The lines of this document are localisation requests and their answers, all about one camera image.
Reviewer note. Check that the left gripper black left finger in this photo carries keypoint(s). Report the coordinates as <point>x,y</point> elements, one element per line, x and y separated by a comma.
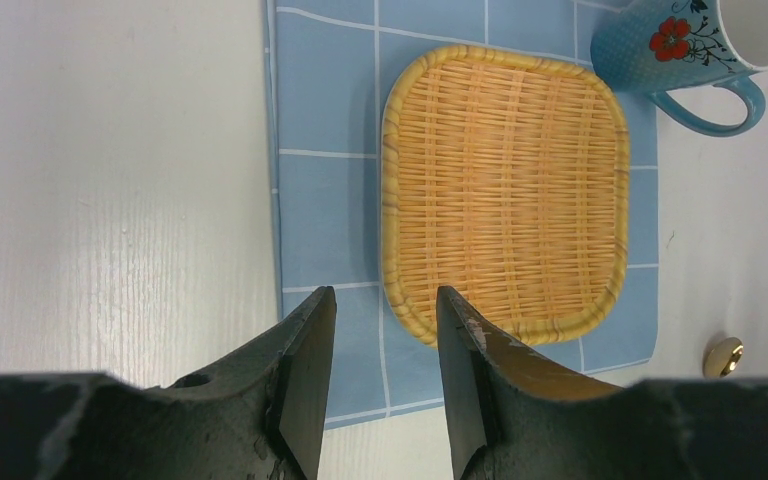
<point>256,413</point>

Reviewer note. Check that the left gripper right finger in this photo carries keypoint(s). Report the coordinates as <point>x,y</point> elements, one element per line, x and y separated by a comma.
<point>506,405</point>

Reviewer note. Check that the woven bamboo placemat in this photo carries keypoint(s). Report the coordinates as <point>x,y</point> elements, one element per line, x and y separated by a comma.
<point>506,177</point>

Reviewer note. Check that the blue checked cloth napkin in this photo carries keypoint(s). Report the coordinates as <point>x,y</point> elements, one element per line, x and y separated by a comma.
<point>336,63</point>

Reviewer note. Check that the white blue mug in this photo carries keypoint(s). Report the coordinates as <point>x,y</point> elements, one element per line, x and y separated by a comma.
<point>654,47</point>

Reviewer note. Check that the gold spoon teal handle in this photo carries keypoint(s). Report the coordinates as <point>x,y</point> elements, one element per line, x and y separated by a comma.
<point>722,358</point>

